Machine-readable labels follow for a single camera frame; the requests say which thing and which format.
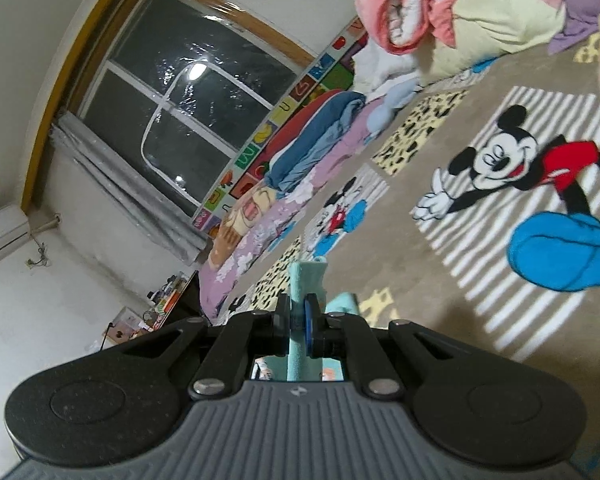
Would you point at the blue folded blanket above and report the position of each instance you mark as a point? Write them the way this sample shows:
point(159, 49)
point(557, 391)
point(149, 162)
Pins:
point(321, 132)

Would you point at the Mickey Mouse carpet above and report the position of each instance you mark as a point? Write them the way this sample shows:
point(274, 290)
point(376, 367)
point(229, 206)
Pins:
point(489, 231)

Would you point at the white air conditioner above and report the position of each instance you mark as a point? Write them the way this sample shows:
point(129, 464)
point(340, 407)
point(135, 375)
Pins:
point(14, 229)

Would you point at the purple floral quilt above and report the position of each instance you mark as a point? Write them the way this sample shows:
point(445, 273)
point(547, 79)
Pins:
point(248, 229)

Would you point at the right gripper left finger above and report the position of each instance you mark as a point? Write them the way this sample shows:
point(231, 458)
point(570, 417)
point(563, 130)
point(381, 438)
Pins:
point(226, 353)

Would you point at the cardboard box on desk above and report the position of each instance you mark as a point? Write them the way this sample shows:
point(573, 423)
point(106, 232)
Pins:
point(124, 326)

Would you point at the dark wooden desk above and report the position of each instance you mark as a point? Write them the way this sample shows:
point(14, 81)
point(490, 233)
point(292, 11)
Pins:
point(184, 304)

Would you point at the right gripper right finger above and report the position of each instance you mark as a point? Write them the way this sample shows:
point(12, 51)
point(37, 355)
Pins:
point(348, 339)

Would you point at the teal printed children's garment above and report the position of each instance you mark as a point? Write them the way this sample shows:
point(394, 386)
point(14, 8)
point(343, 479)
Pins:
point(306, 277)

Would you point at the grey curtain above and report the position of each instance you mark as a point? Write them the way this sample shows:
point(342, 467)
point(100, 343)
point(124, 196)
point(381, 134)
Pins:
point(142, 203)

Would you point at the colourful alphabet wall mat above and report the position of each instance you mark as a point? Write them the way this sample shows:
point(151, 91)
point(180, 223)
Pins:
point(330, 71)

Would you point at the pale yellow quilt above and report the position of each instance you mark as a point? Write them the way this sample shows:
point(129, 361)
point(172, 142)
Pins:
point(487, 29)

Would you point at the window with plastic film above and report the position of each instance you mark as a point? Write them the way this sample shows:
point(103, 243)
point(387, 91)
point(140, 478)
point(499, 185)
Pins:
point(180, 92)

